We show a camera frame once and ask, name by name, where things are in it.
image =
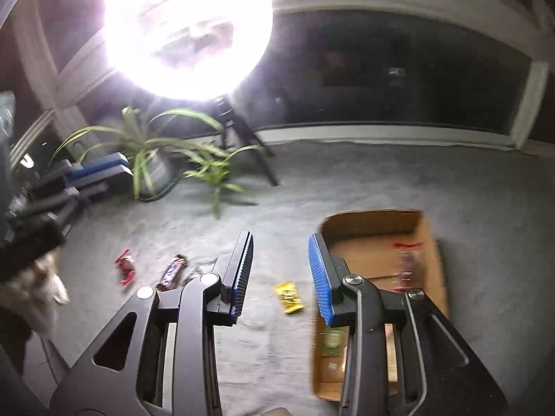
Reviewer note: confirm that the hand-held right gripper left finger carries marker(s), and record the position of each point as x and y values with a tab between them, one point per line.
243	281

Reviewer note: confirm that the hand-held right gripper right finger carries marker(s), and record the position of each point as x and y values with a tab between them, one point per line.
318	277

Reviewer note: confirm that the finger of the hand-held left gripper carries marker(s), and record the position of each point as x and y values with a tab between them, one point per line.
97	175
102	161

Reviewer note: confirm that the brown cardboard box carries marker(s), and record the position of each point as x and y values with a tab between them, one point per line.
368	251

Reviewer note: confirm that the light green packet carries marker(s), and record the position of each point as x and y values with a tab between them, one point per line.
334	340

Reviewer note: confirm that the clear packet with red ends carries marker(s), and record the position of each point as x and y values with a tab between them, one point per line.
407	264

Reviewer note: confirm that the person's left forearm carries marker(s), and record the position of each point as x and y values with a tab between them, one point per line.
43	288

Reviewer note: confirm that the yellow snack packet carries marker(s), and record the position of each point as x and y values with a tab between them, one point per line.
288	297

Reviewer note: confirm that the spider plant in green pot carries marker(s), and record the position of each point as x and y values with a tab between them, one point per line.
151	173

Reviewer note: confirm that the dark green pot saucer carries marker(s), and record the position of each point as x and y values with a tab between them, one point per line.
168	193

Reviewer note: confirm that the red and white packet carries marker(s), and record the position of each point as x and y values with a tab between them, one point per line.
125	266

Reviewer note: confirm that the small spider plant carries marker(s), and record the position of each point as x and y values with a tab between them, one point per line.
217	177

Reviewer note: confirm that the black tripod stand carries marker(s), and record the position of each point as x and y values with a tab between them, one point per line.
230	117

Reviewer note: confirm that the white window frame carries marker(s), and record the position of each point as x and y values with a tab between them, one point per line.
390	4

